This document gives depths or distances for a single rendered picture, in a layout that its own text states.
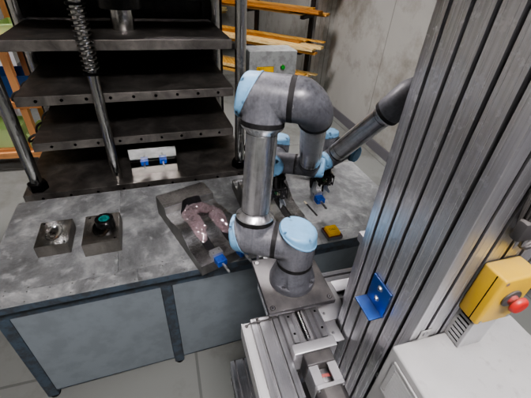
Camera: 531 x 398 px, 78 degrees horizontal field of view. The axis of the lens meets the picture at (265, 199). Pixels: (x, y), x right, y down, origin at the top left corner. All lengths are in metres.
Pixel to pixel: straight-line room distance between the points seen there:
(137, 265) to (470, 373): 1.23
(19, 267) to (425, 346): 1.53
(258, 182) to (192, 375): 1.45
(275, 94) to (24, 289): 1.26
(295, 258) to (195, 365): 1.30
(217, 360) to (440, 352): 1.50
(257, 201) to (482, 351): 0.63
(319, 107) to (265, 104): 0.13
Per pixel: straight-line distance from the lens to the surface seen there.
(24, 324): 1.77
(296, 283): 1.06
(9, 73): 3.84
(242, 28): 1.90
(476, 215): 0.63
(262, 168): 0.89
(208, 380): 2.11
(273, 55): 2.12
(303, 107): 0.81
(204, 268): 1.43
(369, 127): 1.22
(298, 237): 0.95
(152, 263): 1.55
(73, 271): 1.63
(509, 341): 0.99
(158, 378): 2.15
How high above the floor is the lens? 1.90
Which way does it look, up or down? 36 degrees down
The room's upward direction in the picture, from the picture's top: 4 degrees clockwise
